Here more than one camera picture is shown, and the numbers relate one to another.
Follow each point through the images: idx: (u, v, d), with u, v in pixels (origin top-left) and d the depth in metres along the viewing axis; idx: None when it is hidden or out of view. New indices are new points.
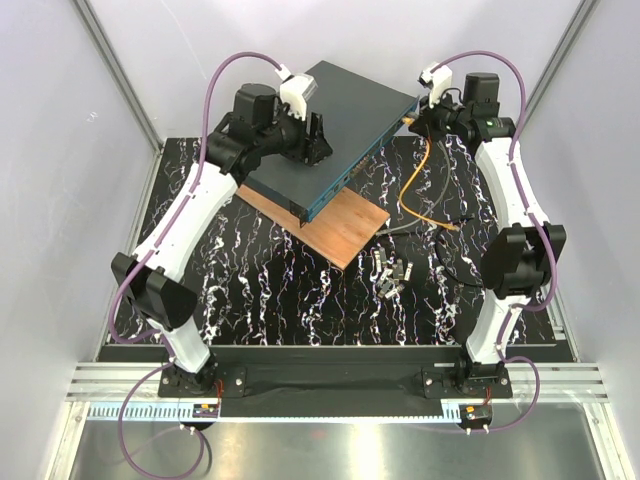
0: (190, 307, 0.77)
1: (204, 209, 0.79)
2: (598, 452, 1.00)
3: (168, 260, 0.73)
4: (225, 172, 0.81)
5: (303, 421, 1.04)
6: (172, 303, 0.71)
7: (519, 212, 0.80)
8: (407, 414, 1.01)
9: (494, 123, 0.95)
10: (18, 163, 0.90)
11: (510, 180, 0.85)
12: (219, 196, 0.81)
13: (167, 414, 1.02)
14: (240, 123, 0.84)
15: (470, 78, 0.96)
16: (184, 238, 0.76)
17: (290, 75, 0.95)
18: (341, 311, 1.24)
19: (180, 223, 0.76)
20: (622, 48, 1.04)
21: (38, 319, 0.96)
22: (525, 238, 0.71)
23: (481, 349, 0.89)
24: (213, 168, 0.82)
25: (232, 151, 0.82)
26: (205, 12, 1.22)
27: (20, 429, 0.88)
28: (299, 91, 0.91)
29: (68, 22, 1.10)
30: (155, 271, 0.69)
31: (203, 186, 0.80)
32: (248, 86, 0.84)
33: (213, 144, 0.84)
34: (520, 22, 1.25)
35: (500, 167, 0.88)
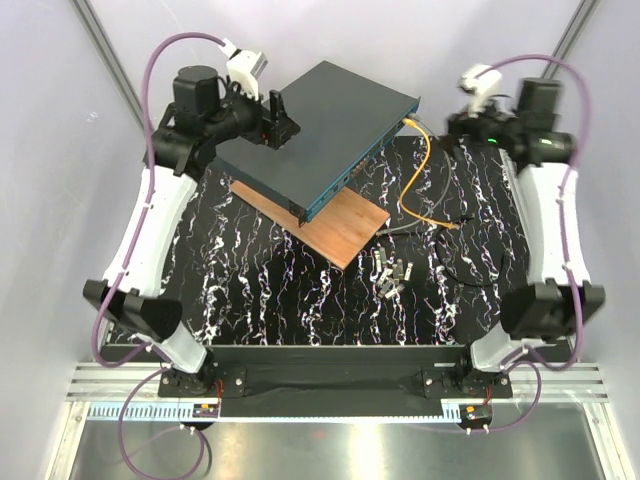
0: (172, 321, 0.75)
1: (166, 219, 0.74)
2: (598, 452, 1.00)
3: (141, 279, 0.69)
4: (180, 172, 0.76)
5: (303, 421, 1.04)
6: (157, 320, 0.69)
7: (555, 263, 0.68)
8: (407, 414, 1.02)
9: (552, 141, 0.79)
10: (18, 164, 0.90)
11: (554, 221, 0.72)
12: (178, 201, 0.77)
13: (167, 414, 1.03)
14: (185, 114, 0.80)
15: (525, 84, 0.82)
16: (152, 251, 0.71)
17: (236, 49, 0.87)
18: (341, 311, 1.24)
19: (144, 238, 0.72)
20: (624, 47, 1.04)
21: (39, 319, 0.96)
22: (550, 299, 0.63)
23: (487, 360, 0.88)
24: (166, 172, 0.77)
25: (182, 147, 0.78)
26: (205, 12, 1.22)
27: (20, 429, 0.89)
28: (245, 69, 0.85)
29: (69, 23, 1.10)
30: (130, 294, 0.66)
31: (160, 194, 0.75)
32: (184, 70, 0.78)
33: (161, 141, 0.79)
34: (521, 22, 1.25)
35: (545, 204, 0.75)
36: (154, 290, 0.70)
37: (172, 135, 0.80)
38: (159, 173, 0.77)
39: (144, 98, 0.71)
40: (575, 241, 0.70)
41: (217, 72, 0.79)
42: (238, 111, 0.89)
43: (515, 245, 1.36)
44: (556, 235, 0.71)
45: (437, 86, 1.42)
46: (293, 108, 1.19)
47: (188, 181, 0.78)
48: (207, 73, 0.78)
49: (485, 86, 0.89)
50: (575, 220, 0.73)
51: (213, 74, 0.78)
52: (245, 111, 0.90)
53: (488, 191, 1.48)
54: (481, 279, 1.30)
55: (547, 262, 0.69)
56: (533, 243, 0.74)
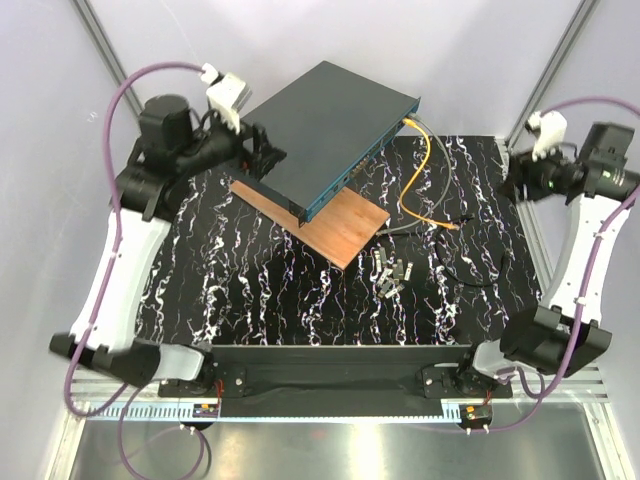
0: (146, 368, 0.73)
1: (137, 268, 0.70)
2: (598, 452, 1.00)
3: (109, 334, 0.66)
4: (150, 217, 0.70)
5: (303, 420, 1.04)
6: (127, 372, 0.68)
7: (567, 294, 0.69)
8: (406, 414, 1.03)
9: (611, 174, 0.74)
10: (17, 164, 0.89)
11: (583, 257, 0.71)
12: (149, 245, 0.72)
13: (166, 414, 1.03)
14: (153, 151, 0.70)
15: (595, 126, 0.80)
16: (121, 304, 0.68)
17: (218, 75, 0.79)
18: (341, 311, 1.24)
19: (113, 290, 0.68)
20: (624, 47, 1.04)
21: (39, 319, 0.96)
22: (554, 326, 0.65)
23: (484, 366, 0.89)
24: (135, 215, 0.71)
25: (151, 187, 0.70)
26: (205, 12, 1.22)
27: (20, 430, 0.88)
28: (226, 103, 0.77)
29: (69, 24, 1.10)
30: (98, 351, 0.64)
31: (127, 241, 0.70)
32: (152, 102, 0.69)
33: (127, 182, 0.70)
34: (521, 23, 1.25)
35: (584, 234, 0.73)
36: (125, 342, 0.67)
37: (140, 173, 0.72)
38: (126, 217, 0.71)
39: (106, 145, 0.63)
40: (597, 277, 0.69)
41: (189, 104, 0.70)
42: (215, 141, 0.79)
43: (515, 245, 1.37)
44: (580, 267, 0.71)
45: (437, 86, 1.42)
46: (293, 108, 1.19)
47: (159, 224, 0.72)
48: (178, 105, 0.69)
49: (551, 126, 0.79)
50: (605, 260, 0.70)
51: (185, 106, 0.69)
52: (222, 140, 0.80)
53: (488, 192, 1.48)
54: (481, 279, 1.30)
55: (560, 292, 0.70)
56: (556, 272, 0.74)
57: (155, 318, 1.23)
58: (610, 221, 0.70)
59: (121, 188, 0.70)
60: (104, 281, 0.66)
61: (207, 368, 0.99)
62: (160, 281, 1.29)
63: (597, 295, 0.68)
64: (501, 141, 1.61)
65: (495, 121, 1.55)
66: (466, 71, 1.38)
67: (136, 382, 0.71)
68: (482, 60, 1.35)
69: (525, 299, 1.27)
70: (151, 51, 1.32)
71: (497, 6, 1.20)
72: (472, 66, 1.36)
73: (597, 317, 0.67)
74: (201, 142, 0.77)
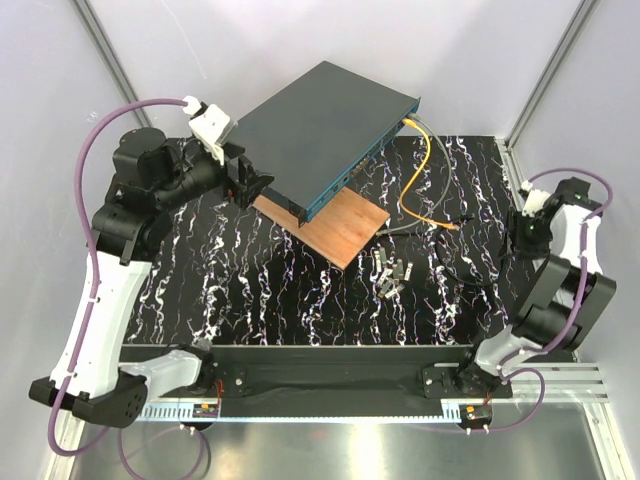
0: (130, 410, 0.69)
1: (117, 310, 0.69)
2: (598, 453, 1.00)
3: (90, 380, 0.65)
4: (128, 261, 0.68)
5: (303, 421, 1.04)
6: (112, 416, 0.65)
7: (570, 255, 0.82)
8: (407, 414, 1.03)
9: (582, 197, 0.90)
10: (17, 165, 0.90)
11: (574, 236, 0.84)
12: (129, 288, 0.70)
13: (166, 414, 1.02)
14: (129, 189, 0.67)
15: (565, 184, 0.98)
16: (101, 348, 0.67)
17: (200, 106, 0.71)
18: (341, 311, 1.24)
19: (93, 333, 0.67)
20: (624, 47, 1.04)
21: (39, 319, 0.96)
22: (564, 274, 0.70)
23: (488, 358, 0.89)
24: (112, 258, 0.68)
25: (127, 228, 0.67)
26: (205, 13, 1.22)
27: (20, 430, 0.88)
28: (211, 139, 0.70)
29: (68, 24, 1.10)
30: (79, 399, 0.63)
31: (107, 285, 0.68)
32: (127, 137, 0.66)
33: (103, 219, 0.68)
34: (521, 24, 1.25)
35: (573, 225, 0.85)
36: (108, 385, 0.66)
37: (118, 211, 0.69)
38: (103, 259, 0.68)
39: (79, 193, 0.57)
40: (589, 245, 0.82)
41: (166, 139, 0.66)
42: (198, 174, 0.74)
43: None
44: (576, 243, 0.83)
45: (437, 87, 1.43)
46: (293, 108, 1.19)
47: (138, 265, 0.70)
48: (152, 142, 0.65)
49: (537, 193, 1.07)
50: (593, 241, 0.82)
51: (160, 142, 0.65)
52: (205, 173, 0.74)
53: (488, 192, 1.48)
54: (481, 279, 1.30)
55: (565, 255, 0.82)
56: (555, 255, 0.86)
57: (155, 318, 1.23)
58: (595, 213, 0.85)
59: (98, 228, 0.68)
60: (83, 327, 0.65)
61: (207, 368, 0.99)
62: (160, 281, 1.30)
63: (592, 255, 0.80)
64: (501, 141, 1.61)
65: (495, 121, 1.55)
66: (466, 71, 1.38)
67: (123, 423, 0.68)
68: (481, 61, 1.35)
69: None
70: (151, 52, 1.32)
71: (497, 6, 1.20)
72: (472, 66, 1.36)
73: (600, 270, 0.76)
74: (183, 175, 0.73)
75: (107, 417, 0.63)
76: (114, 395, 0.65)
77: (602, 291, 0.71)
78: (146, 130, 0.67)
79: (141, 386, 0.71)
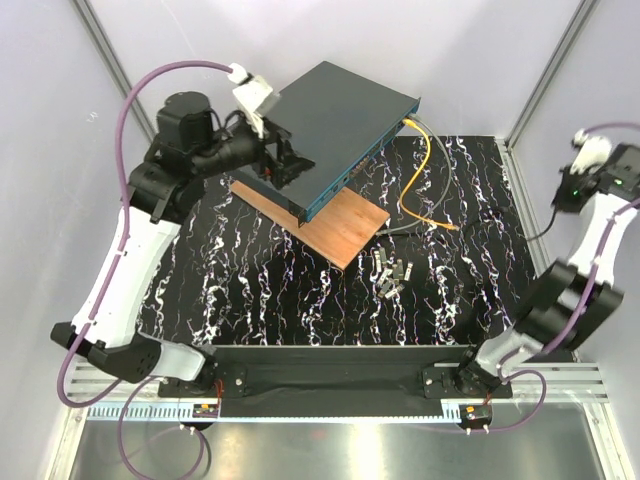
0: (140, 368, 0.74)
1: (141, 267, 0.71)
2: (598, 452, 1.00)
3: (108, 331, 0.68)
4: (158, 218, 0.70)
5: (303, 421, 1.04)
6: (123, 368, 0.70)
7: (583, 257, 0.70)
8: (407, 414, 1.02)
9: (622, 182, 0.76)
10: (17, 164, 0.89)
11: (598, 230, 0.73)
12: (154, 246, 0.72)
13: (166, 414, 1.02)
14: (169, 149, 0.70)
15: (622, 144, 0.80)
16: (123, 301, 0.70)
17: (247, 75, 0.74)
18: (341, 311, 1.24)
19: (116, 285, 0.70)
20: (625, 47, 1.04)
21: (38, 319, 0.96)
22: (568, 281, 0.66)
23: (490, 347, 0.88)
24: (143, 215, 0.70)
25: (161, 188, 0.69)
26: (206, 13, 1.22)
27: (19, 429, 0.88)
28: (250, 107, 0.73)
29: (68, 23, 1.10)
30: (95, 347, 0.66)
31: (134, 240, 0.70)
32: (173, 98, 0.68)
33: (138, 175, 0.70)
34: (522, 23, 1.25)
35: (596, 222, 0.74)
36: (124, 337, 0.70)
37: (155, 171, 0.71)
38: (134, 214, 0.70)
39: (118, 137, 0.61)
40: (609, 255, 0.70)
41: (210, 104, 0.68)
42: (237, 144, 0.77)
43: (515, 246, 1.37)
44: (592, 242, 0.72)
45: (437, 87, 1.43)
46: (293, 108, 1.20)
47: (167, 225, 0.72)
48: (197, 105, 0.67)
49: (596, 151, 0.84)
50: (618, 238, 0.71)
51: (204, 106, 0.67)
52: (243, 144, 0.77)
53: (488, 192, 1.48)
54: (481, 279, 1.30)
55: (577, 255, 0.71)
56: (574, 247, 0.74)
57: (155, 318, 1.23)
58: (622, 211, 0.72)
59: (134, 185, 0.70)
60: (107, 279, 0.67)
61: (207, 372, 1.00)
62: (159, 281, 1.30)
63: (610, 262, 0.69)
64: (501, 141, 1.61)
65: (495, 121, 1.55)
66: (467, 71, 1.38)
67: (134, 379, 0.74)
68: (482, 61, 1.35)
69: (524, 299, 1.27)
70: (152, 52, 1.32)
71: (498, 6, 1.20)
72: (472, 66, 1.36)
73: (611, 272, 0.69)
74: (221, 144, 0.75)
75: (117, 369, 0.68)
76: (130, 350, 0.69)
77: (608, 303, 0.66)
78: (191, 93, 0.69)
79: (153, 347, 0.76)
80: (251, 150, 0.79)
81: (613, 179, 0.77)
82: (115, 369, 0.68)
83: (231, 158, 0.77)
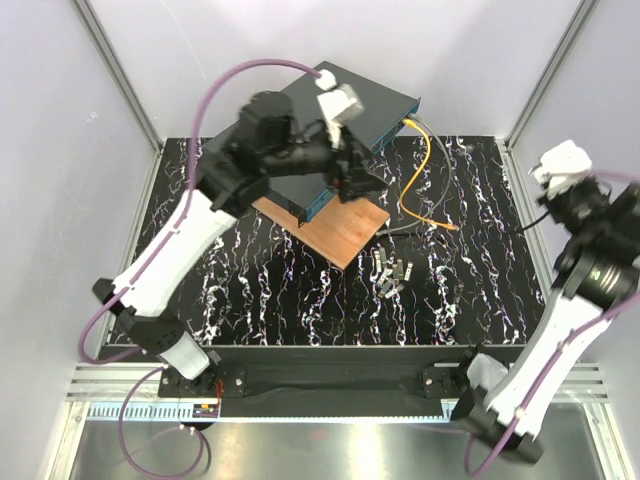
0: (161, 342, 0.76)
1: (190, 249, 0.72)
2: (598, 452, 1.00)
3: (143, 299, 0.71)
4: (217, 209, 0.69)
5: (303, 420, 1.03)
6: (146, 337, 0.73)
7: (510, 401, 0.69)
8: (407, 414, 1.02)
9: (601, 277, 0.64)
10: (17, 163, 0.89)
11: (543, 355, 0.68)
12: (208, 234, 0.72)
13: (166, 414, 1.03)
14: (243, 145, 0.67)
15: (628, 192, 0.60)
16: (165, 277, 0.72)
17: (333, 82, 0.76)
18: (341, 311, 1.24)
19: (162, 259, 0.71)
20: (626, 46, 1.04)
21: (38, 318, 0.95)
22: (486, 426, 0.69)
23: (481, 360, 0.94)
24: (205, 201, 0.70)
25: (230, 183, 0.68)
26: (206, 12, 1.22)
27: (20, 430, 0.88)
28: (329, 114, 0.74)
29: (68, 22, 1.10)
30: (127, 310, 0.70)
31: (190, 223, 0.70)
32: (258, 96, 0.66)
33: (211, 163, 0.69)
34: (522, 23, 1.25)
35: (546, 341, 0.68)
36: (155, 309, 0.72)
37: (225, 162, 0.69)
38: (197, 197, 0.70)
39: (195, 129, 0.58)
40: (545, 393, 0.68)
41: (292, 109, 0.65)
42: (312, 151, 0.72)
43: (515, 246, 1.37)
44: (529, 376, 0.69)
45: (437, 87, 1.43)
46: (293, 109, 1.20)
47: (225, 216, 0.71)
48: (280, 108, 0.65)
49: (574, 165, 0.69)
50: (562, 369, 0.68)
51: (285, 110, 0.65)
52: (319, 152, 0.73)
53: (488, 192, 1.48)
54: (481, 279, 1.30)
55: (502, 397, 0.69)
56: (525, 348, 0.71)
57: None
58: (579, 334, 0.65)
59: (203, 171, 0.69)
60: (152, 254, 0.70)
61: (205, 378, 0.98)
62: None
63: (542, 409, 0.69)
64: (501, 141, 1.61)
65: (495, 121, 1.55)
66: (467, 71, 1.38)
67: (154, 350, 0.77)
68: (482, 61, 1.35)
69: (524, 299, 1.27)
70: (152, 51, 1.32)
71: (498, 5, 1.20)
72: (473, 66, 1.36)
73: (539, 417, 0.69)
74: (296, 146, 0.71)
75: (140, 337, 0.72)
76: (157, 322, 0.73)
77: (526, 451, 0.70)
78: (277, 94, 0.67)
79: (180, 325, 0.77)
80: (325, 159, 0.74)
81: (592, 269, 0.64)
82: (139, 336, 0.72)
83: (302, 163, 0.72)
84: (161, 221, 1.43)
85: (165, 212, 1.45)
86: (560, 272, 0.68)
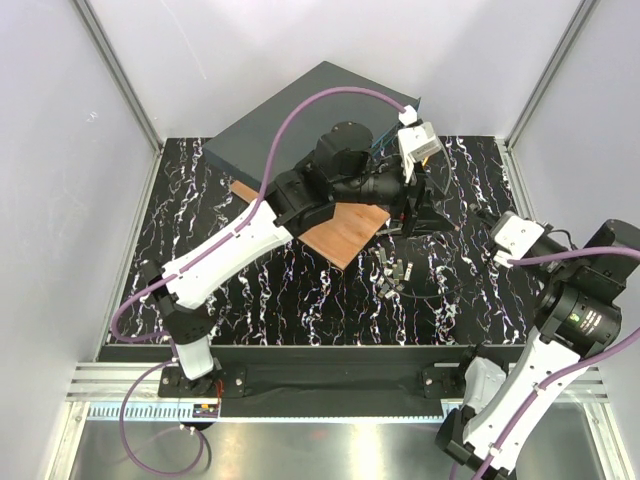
0: (195, 336, 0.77)
1: (243, 254, 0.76)
2: (598, 453, 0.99)
3: (186, 289, 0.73)
4: (279, 223, 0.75)
5: (304, 420, 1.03)
6: (180, 328, 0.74)
7: (485, 437, 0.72)
8: (407, 414, 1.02)
9: (581, 319, 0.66)
10: (18, 163, 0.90)
11: (517, 399, 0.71)
12: (264, 244, 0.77)
13: (167, 414, 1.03)
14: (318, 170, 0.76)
15: (606, 230, 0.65)
16: (213, 274, 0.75)
17: (416, 119, 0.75)
18: (341, 311, 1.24)
19: (215, 257, 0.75)
20: (626, 47, 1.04)
21: (38, 318, 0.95)
22: (460, 454, 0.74)
23: (478, 363, 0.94)
24: (271, 213, 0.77)
25: (297, 203, 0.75)
26: (206, 12, 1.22)
27: (21, 430, 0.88)
28: (407, 149, 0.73)
29: (68, 22, 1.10)
30: (168, 296, 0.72)
31: (251, 230, 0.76)
32: (341, 127, 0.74)
33: (283, 181, 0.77)
34: (522, 23, 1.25)
35: (522, 382, 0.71)
36: (194, 303, 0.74)
37: (297, 183, 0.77)
38: (264, 209, 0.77)
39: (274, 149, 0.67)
40: (520, 430, 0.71)
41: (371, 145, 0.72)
42: (382, 184, 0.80)
43: None
44: (506, 412, 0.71)
45: (438, 87, 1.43)
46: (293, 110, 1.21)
47: (283, 233, 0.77)
48: (359, 143, 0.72)
49: (521, 221, 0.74)
50: (536, 412, 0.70)
51: (364, 145, 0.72)
52: (388, 185, 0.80)
53: (488, 192, 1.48)
54: (481, 279, 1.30)
55: (480, 432, 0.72)
56: (497, 391, 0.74)
57: (155, 318, 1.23)
58: (554, 379, 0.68)
59: (275, 185, 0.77)
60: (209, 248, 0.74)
61: (203, 381, 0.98)
62: None
63: (517, 445, 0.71)
64: (501, 141, 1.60)
65: (495, 121, 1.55)
66: (467, 71, 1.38)
67: (177, 340, 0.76)
68: (482, 61, 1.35)
69: (524, 298, 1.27)
70: (152, 51, 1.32)
71: (498, 6, 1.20)
72: (473, 66, 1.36)
73: (512, 455, 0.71)
74: (368, 178, 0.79)
75: (174, 328, 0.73)
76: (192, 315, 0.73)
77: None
78: (359, 128, 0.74)
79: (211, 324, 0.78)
80: (394, 194, 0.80)
81: (573, 310, 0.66)
82: (174, 326, 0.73)
83: (370, 193, 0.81)
84: (161, 221, 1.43)
85: (165, 212, 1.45)
86: (540, 309, 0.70)
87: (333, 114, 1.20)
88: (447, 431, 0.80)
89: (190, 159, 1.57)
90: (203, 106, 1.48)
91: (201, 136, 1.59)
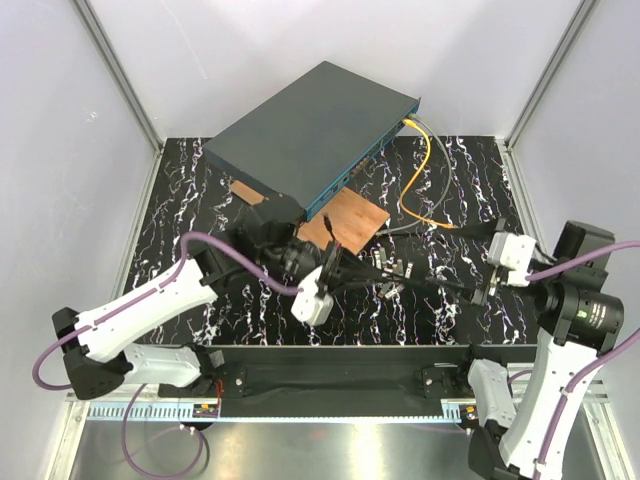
0: (102, 388, 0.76)
1: (163, 310, 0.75)
2: (599, 453, 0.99)
3: (98, 342, 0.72)
4: (204, 283, 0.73)
5: (304, 420, 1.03)
6: (85, 381, 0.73)
7: (527, 455, 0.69)
8: (408, 414, 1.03)
9: (588, 314, 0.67)
10: (17, 162, 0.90)
11: (550, 409, 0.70)
12: (189, 300, 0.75)
13: (167, 414, 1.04)
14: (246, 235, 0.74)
15: (571, 228, 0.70)
16: (130, 327, 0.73)
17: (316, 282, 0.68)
18: (341, 311, 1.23)
19: (133, 311, 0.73)
20: (626, 46, 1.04)
21: (37, 318, 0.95)
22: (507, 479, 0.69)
23: (478, 366, 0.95)
24: (197, 272, 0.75)
25: (224, 265, 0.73)
26: (205, 12, 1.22)
27: (19, 430, 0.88)
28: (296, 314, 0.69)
29: (68, 21, 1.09)
30: (77, 349, 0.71)
31: (176, 286, 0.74)
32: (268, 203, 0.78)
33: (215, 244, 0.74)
34: (523, 22, 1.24)
35: (550, 388, 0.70)
36: (105, 356, 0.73)
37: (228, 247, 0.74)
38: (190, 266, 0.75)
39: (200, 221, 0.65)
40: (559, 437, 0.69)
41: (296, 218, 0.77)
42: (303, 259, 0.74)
43: None
44: (542, 423, 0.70)
45: (438, 87, 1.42)
46: (293, 110, 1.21)
47: (206, 292, 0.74)
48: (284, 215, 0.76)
49: (516, 238, 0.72)
50: (570, 416, 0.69)
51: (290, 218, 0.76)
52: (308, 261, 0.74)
53: (488, 192, 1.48)
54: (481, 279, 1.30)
55: (520, 451, 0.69)
56: (525, 404, 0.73)
57: None
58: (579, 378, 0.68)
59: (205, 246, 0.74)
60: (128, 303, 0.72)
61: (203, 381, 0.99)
62: None
63: (559, 454, 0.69)
64: (501, 141, 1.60)
65: (495, 121, 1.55)
66: (467, 71, 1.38)
67: (83, 395, 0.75)
68: (483, 60, 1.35)
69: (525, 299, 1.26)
70: (152, 51, 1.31)
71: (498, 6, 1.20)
72: (473, 65, 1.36)
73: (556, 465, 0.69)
74: (291, 251, 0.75)
75: (77, 381, 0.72)
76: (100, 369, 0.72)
77: None
78: (286, 204, 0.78)
79: (118, 376, 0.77)
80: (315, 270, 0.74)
81: (579, 306, 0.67)
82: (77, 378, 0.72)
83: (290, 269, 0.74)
84: (161, 221, 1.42)
85: (165, 212, 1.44)
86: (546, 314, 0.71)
87: (341, 118, 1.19)
88: (478, 456, 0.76)
89: (190, 158, 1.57)
90: (202, 104, 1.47)
91: (201, 136, 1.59)
